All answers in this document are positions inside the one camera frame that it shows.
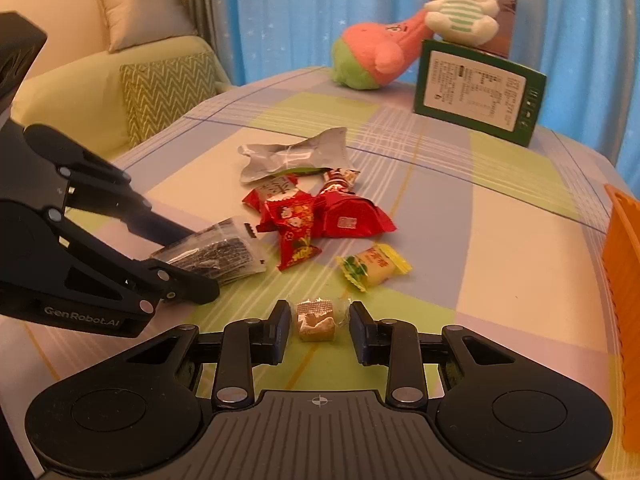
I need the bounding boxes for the plaid tablecloth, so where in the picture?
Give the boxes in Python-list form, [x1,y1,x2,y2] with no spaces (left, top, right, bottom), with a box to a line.
[0,65,640,480]

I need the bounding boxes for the small red white candy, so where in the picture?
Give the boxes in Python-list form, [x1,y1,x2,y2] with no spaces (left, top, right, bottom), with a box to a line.
[322,167,362,196]

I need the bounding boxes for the orange plastic basket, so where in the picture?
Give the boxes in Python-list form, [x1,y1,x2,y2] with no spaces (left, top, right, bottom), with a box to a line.
[602,184,640,453]

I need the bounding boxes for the white bear plush toy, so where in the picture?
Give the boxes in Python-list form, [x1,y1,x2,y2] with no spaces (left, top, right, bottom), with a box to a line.
[424,0,500,46]

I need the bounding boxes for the light green sofa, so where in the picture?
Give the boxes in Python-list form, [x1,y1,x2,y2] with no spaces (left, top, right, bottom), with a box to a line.
[10,35,233,161]

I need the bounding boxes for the clear packet of dark seaweed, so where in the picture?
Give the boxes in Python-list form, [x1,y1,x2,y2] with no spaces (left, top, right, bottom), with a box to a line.
[150,216,267,286]

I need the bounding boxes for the beige cushion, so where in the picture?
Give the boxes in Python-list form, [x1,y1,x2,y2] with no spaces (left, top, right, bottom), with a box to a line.
[95,0,198,53]

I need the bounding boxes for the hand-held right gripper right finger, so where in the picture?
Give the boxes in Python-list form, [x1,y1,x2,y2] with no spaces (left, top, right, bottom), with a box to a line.
[348,301,518,409]

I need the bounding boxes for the red patterned snack packet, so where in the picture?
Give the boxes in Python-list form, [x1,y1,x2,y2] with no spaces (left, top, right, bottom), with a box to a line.
[260,195,317,238]
[276,227,323,272]

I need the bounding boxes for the green zigzag cushion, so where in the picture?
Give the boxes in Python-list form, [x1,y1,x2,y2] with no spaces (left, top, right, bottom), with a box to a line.
[119,51,221,150]

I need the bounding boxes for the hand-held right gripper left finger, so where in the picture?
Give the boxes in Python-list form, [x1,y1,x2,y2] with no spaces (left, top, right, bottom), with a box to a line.
[120,301,293,409]

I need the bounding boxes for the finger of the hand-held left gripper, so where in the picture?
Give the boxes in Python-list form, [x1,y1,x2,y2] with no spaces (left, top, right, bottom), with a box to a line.
[24,124,198,250]
[46,207,221,317]

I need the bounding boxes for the brown wafer cube clear wrapper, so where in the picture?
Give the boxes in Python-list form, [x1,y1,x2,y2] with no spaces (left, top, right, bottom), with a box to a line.
[287,297,351,343]

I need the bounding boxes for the grey curtain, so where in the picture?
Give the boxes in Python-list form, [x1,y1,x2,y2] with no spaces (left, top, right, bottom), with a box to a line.
[185,0,246,86]

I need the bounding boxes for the red packet with beige print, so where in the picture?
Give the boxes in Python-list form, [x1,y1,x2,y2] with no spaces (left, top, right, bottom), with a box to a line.
[242,175,301,213]

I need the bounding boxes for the blue star curtain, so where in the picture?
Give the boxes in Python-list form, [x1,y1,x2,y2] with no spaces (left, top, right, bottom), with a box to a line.
[232,0,640,176]

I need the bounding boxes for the silver foil snack packet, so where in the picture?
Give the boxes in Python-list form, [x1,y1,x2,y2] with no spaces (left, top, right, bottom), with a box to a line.
[236,127,353,185]

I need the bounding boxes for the yellow candy packet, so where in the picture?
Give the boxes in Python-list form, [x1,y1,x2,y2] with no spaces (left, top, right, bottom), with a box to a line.
[335,242,413,292]

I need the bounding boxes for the green box with white label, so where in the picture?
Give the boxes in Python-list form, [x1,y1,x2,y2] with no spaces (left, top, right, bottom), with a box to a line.
[412,39,547,148]

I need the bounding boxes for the red packet with white label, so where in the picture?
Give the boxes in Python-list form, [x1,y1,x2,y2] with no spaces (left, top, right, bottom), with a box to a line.
[320,192,398,238]

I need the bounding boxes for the pink and green plush toy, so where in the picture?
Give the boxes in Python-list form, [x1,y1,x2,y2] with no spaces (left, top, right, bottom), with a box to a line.
[330,7,441,91]

